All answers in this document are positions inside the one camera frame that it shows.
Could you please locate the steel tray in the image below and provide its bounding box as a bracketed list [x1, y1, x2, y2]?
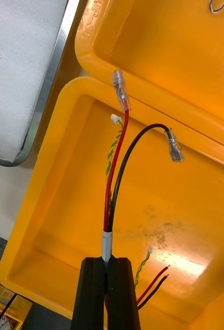
[0, 0, 81, 168]

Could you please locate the thin black cable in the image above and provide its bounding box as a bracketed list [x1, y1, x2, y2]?
[0, 293, 18, 330]

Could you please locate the red black green-yellow wire harness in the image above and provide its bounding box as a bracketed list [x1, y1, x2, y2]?
[104, 69, 185, 312]

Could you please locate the white sheet liner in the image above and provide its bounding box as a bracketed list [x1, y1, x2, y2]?
[0, 0, 69, 162]

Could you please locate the scuffed yellow-orange plastic bin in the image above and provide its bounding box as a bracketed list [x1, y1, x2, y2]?
[0, 76, 224, 330]

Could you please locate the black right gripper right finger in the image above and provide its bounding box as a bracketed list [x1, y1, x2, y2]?
[107, 255, 141, 330]

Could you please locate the blue-white twisted wire harness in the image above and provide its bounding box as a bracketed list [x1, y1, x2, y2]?
[208, 0, 224, 14]

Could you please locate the small yellow box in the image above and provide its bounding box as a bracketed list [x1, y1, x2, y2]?
[0, 280, 33, 330]

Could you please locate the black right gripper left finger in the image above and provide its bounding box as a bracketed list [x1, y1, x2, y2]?
[70, 256, 109, 330]

